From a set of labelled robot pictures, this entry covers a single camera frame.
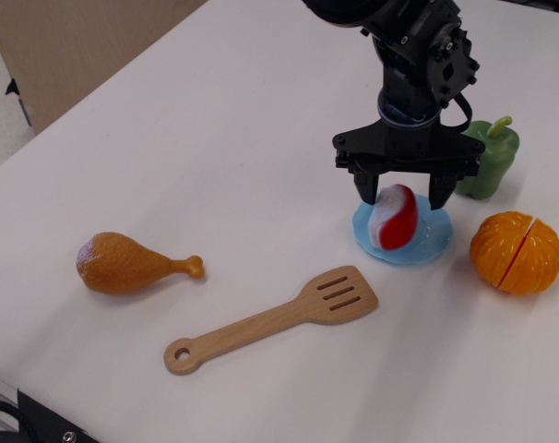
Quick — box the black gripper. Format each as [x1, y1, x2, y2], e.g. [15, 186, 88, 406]
[333, 120, 485, 210]

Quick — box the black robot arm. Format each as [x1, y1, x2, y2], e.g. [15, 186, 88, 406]
[306, 0, 485, 210]

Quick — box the light blue toy plate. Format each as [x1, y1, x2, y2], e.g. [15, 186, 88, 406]
[352, 194, 454, 265]

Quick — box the green toy bell pepper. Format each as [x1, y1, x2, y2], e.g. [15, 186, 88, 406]
[456, 115, 520, 200]

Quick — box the orange toy tangerine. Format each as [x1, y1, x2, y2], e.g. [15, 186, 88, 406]
[470, 211, 559, 295]

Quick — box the wooden slotted spatula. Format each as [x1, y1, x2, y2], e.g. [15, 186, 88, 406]
[163, 266, 379, 375]

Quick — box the brown toy chicken drumstick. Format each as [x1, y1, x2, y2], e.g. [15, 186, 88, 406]
[76, 232, 205, 295]

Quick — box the cardboard panel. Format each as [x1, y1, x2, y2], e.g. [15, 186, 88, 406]
[0, 0, 202, 134]

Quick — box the black corner bracket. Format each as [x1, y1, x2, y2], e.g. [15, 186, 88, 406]
[17, 389, 99, 443]

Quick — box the black braided cable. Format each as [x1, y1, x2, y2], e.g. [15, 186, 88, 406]
[0, 399, 31, 443]

